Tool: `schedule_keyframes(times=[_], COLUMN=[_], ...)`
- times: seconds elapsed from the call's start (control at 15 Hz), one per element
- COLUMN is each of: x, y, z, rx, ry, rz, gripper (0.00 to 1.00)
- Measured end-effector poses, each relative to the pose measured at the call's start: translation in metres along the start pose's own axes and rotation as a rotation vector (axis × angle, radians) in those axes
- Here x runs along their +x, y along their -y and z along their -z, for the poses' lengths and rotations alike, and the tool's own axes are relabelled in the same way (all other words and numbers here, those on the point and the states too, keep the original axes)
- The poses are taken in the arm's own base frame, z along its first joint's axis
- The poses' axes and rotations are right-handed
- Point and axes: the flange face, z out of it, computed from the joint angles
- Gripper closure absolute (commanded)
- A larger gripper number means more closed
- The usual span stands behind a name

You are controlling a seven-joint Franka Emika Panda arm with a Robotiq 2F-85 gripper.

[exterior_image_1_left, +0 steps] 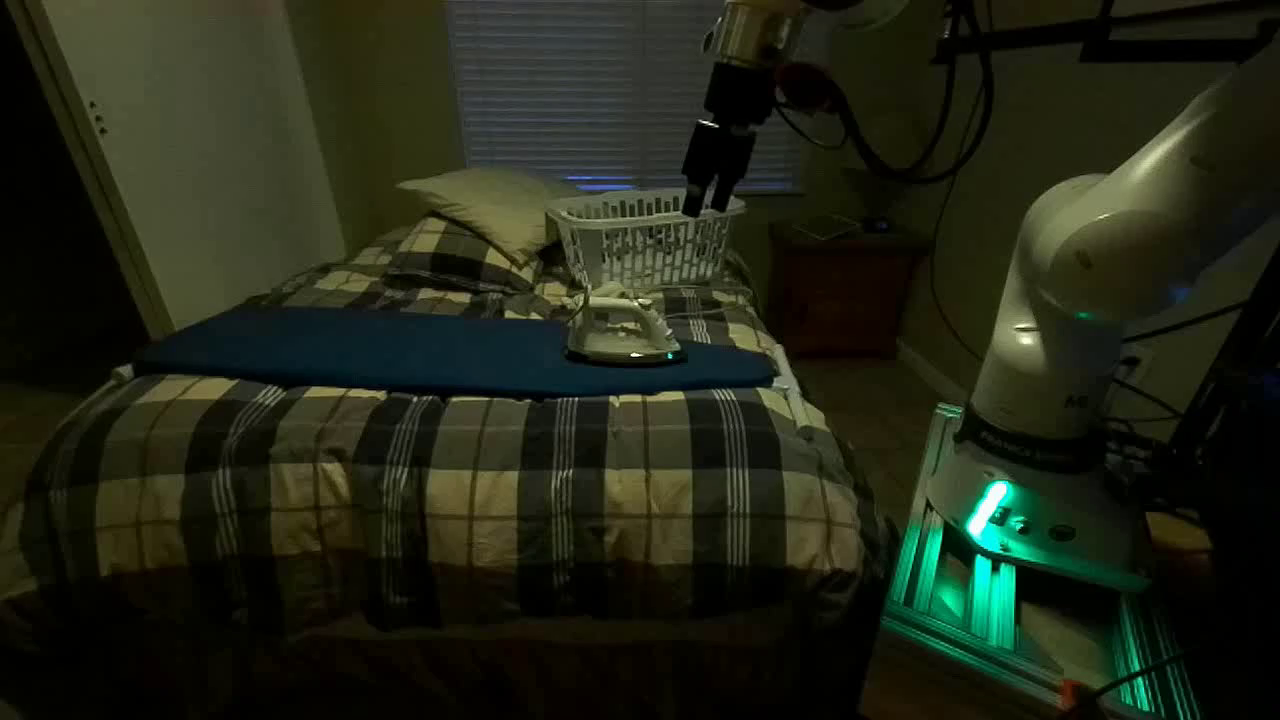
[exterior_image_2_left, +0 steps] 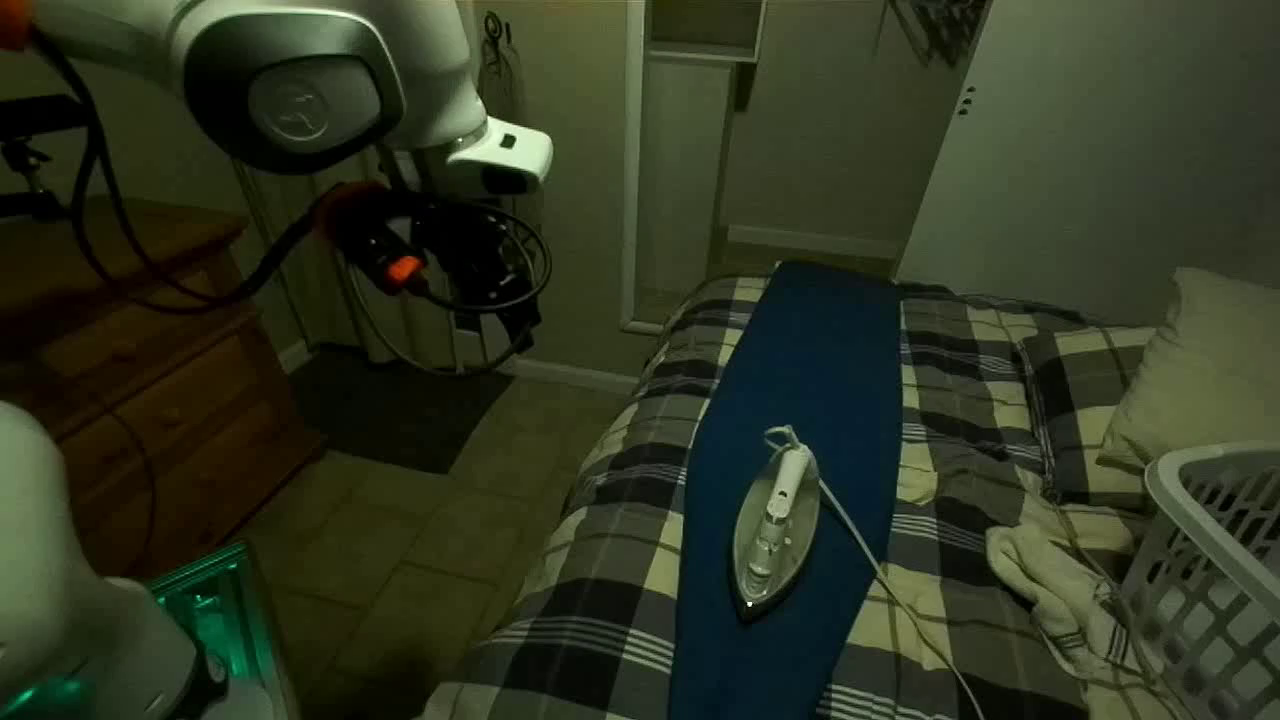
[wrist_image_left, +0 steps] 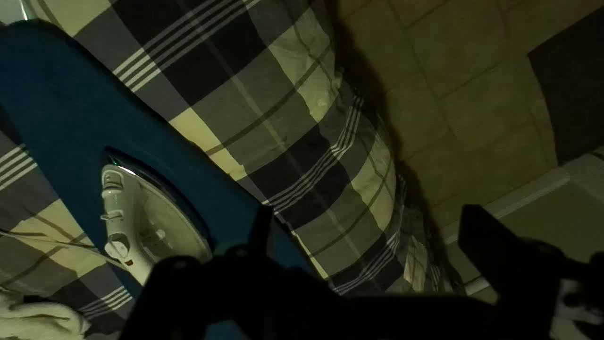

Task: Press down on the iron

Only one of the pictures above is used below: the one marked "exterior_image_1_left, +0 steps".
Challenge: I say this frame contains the blue ironing pad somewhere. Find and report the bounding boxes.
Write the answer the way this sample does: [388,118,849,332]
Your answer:
[132,308,784,402]

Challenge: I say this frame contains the black overhead bar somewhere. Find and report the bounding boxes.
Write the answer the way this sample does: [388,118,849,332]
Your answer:
[932,0,1280,68]

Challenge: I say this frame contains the white clothes iron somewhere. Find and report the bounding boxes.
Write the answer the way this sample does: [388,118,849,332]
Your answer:
[566,294,688,369]

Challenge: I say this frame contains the window blinds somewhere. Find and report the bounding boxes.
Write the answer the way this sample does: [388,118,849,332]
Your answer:
[444,0,822,194]

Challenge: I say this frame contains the white plastic laundry basket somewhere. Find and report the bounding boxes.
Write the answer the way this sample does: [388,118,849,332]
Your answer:
[542,186,750,300]

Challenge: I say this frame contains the plaid bed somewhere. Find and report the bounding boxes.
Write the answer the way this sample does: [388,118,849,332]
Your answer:
[0,217,892,641]

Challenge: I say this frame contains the beige pillow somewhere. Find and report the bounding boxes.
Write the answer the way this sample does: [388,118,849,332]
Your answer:
[391,166,581,269]

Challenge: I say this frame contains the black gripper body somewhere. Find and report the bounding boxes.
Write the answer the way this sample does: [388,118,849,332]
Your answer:
[699,57,784,135]

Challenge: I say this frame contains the dark bed base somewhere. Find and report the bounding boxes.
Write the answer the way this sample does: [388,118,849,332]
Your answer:
[0,565,888,720]

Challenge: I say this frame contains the white door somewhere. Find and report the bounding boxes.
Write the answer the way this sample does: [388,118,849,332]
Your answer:
[10,0,347,341]

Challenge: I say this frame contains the table lamp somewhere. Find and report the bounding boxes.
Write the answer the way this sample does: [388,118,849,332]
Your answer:
[843,123,936,242]

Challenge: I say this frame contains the plaid pillow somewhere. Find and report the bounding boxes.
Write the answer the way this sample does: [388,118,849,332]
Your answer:
[381,217,545,297]

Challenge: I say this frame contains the wooden nightstand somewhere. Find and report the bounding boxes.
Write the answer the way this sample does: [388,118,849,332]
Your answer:
[768,217,932,362]

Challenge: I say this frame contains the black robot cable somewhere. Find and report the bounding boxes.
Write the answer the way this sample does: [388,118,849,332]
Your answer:
[776,0,1001,194]

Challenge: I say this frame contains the orange tipped cable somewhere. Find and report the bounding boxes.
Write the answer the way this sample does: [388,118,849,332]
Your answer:
[1054,660,1168,720]

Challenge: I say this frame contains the robot stand with green light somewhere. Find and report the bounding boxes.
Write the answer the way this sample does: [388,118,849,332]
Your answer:
[875,395,1210,720]

